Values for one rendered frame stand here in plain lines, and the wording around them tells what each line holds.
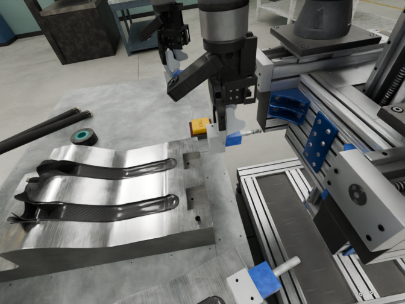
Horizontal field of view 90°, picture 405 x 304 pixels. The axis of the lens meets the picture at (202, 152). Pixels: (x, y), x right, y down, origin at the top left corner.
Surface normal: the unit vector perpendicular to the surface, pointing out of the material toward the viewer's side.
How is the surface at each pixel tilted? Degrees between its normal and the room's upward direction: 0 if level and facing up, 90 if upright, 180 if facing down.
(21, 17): 90
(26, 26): 90
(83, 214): 28
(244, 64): 90
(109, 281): 0
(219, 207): 0
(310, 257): 0
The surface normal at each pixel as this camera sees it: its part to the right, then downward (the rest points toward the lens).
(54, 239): 0.34, -0.70
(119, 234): -0.11, -0.69
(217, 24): -0.35, 0.70
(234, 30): 0.40, 0.63
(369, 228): -0.98, 0.18
